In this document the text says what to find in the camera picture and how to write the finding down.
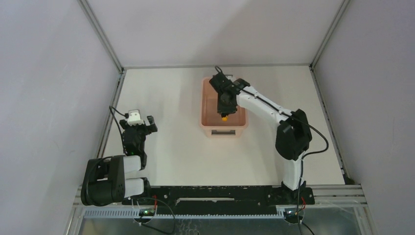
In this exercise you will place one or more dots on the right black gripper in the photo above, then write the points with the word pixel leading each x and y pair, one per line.
pixel 223 110

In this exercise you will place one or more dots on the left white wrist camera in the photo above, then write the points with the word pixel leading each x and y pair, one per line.
pixel 134 118

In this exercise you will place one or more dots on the pink plastic bin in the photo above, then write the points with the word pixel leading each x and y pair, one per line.
pixel 211 122

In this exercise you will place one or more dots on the aluminium frame front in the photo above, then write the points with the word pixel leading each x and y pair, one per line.
pixel 319 210

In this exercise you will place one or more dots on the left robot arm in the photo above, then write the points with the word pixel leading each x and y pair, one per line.
pixel 104 181

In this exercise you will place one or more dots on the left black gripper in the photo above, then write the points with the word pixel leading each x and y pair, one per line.
pixel 137 127

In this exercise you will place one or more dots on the yellow black screwdriver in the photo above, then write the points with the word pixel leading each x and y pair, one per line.
pixel 224 118

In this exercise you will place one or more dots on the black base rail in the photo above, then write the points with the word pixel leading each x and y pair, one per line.
pixel 221 200

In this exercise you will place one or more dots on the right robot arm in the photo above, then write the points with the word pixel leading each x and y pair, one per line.
pixel 293 135

